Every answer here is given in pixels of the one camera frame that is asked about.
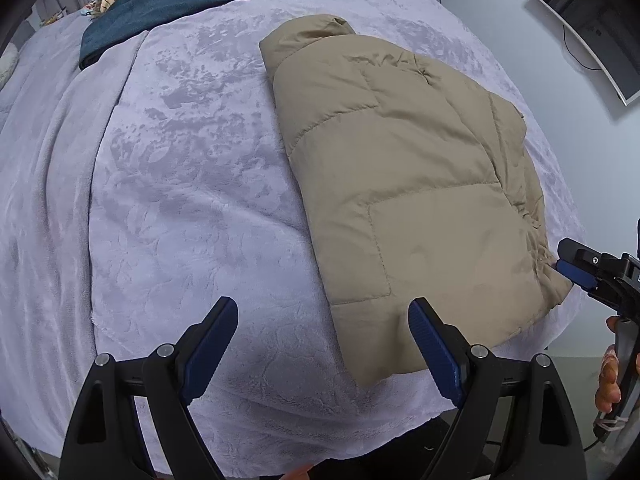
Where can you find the folded blue jeans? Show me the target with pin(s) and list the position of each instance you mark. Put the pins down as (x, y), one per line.
(150, 5)

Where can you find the round white pillow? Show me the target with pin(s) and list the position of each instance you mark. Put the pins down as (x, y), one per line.
(6, 65)

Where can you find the lavender plush bed blanket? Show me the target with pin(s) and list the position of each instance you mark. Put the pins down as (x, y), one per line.
(175, 210)

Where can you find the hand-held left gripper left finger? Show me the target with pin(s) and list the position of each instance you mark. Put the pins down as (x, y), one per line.
(207, 355)

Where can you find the white curved monitor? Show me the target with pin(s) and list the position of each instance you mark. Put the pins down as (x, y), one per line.
(590, 15)

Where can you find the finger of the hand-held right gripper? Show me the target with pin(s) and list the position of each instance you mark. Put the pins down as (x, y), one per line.
(577, 272)
(582, 252)

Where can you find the person's right hand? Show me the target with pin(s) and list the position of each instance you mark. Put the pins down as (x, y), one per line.
(607, 385)

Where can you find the beige puffer jacket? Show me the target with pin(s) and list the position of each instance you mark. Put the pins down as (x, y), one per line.
(400, 185)

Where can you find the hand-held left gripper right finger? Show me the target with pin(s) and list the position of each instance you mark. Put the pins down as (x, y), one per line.
(435, 352)

